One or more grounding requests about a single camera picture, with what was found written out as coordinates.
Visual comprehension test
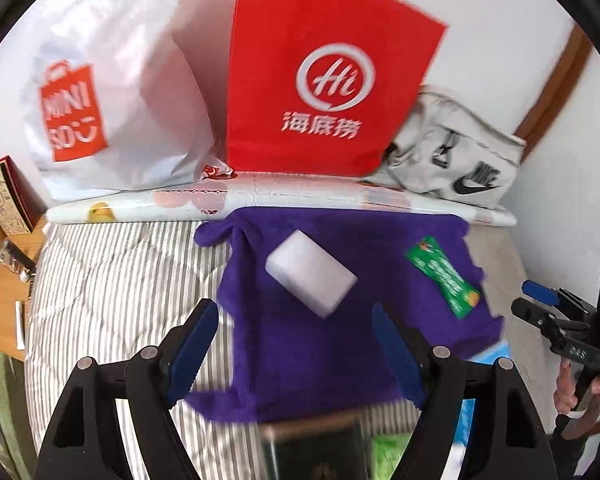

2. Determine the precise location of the blue tissue pack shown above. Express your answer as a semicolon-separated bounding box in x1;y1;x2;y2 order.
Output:
454;339;512;446

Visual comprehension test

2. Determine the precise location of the grey Nike waist bag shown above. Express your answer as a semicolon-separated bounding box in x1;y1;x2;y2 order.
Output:
364;86;526;209

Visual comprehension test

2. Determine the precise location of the purple towel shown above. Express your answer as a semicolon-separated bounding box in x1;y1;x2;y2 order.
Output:
187;207;504;422

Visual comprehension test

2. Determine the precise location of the person's right hand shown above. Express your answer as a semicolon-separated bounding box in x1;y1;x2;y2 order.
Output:
553;358;600;419

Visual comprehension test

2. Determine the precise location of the striped quilted mattress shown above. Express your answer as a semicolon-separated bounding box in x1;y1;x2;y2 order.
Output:
24;222;559;479

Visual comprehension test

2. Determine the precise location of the rolled patterned paper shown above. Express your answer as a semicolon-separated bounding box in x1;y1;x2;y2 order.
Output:
46;172;517;228

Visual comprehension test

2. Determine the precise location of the green tissue packet on towel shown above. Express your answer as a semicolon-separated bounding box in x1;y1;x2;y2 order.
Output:
405;236;480;318

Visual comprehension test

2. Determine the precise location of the wooden side furniture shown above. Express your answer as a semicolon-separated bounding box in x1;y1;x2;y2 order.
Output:
0;216;46;362

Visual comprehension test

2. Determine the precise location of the red Haidilao paper bag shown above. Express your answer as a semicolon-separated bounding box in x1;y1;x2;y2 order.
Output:
226;0;446;177

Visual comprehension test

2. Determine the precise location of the white Miniso plastic bag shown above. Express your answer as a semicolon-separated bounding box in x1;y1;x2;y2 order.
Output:
0;0;227;202

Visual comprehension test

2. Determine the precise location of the white sponge block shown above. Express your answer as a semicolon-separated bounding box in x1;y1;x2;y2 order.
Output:
265;230;358;318

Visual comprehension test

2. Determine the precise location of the dark green tea tin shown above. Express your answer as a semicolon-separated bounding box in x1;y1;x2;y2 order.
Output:
259;411;367;480

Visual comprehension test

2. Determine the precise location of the green wet wipes pack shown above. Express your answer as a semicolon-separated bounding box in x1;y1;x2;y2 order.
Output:
370;432;411;480

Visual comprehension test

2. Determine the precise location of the brown wooden wall trim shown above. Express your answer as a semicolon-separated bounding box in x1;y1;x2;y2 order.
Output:
515;24;593;159

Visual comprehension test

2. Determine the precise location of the patterned brown box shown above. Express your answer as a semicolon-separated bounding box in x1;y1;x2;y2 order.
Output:
0;156;42;236

